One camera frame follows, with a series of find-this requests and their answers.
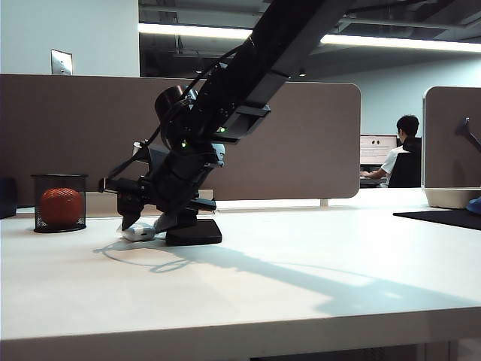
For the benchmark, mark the orange round fruit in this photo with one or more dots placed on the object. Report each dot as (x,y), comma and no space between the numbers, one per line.
(61,207)

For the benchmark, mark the dark blue box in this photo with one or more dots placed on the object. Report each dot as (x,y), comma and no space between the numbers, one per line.
(6,199)

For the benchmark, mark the large brown desk partition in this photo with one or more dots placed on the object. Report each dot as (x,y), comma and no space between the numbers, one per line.
(94,124)

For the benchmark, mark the silver wall switch plate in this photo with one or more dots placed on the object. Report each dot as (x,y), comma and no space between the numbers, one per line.
(61,62)

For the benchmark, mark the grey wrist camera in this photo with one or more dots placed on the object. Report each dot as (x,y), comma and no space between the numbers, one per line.
(219,154)

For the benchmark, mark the black smartphone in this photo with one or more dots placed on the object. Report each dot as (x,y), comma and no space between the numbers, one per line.
(203,233)

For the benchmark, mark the white partition bracket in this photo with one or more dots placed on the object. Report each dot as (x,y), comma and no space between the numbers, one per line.
(323,203)

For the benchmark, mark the seated person white shirt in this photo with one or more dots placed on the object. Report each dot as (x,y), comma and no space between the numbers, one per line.
(394,158)

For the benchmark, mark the small brown desk partition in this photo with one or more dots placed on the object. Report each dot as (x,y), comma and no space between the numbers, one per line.
(443,150)

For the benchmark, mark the long ceiling light strip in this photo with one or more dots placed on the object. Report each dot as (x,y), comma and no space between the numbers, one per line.
(394,42)

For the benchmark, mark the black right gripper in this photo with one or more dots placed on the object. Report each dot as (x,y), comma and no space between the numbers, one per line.
(176,176)

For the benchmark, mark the black mesh pen holder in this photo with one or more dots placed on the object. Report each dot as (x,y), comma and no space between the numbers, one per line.
(56,182)

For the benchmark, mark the black desk mat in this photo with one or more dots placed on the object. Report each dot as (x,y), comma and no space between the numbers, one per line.
(443,218)

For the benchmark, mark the black office chair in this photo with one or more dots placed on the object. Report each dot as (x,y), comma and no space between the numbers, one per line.
(407,171)

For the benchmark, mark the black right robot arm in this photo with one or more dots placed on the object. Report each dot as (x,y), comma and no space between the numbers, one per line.
(255,75)

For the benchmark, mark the white-screen computer monitor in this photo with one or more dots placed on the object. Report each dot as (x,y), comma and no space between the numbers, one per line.
(376,148)

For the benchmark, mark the white partition base tray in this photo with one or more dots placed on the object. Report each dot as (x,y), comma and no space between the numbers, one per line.
(447,197)

